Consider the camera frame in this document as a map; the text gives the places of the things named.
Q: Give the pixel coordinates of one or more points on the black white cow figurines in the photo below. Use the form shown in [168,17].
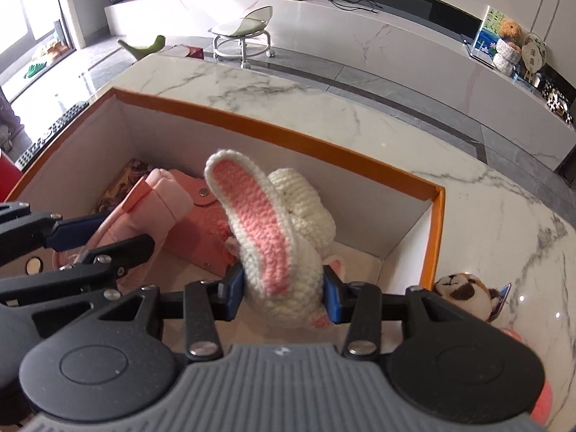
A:
[558,105]

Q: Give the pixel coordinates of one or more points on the orange cardboard box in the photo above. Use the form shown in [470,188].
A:
[378,209]

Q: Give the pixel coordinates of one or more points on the round paper fan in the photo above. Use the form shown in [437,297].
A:
[534,57]

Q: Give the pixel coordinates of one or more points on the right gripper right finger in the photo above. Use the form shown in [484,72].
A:
[358,305]

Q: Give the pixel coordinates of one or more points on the pink pouch bag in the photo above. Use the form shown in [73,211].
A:
[153,206]

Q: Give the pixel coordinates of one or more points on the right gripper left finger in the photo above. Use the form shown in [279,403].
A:
[204,304]

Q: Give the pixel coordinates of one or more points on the black remote control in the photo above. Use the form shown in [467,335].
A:
[32,153]

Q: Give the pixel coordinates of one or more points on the dark red card box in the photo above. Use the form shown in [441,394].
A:
[131,173]

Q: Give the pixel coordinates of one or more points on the white marble tv cabinet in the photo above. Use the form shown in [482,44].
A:
[379,43]

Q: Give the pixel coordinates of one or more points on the small white swivel stool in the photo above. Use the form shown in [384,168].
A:
[250,26]

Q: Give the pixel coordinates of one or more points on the white crochet bunny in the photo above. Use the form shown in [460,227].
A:
[282,234]

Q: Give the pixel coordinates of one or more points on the green bird figurine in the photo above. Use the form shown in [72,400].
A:
[139,53]

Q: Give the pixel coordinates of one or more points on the brown dog plush doll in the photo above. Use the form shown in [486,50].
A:
[469,293]

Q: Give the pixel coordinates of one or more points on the teddy bear in pot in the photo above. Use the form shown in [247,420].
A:
[508,51]

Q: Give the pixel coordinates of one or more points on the blue landscape painting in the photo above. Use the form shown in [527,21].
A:
[483,48]

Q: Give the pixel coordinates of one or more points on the pink leather card wallet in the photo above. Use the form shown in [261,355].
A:
[207,229]

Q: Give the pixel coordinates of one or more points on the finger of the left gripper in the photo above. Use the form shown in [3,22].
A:
[73,233]

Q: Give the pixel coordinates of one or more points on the pink fluffy peach plush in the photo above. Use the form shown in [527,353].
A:
[542,407]

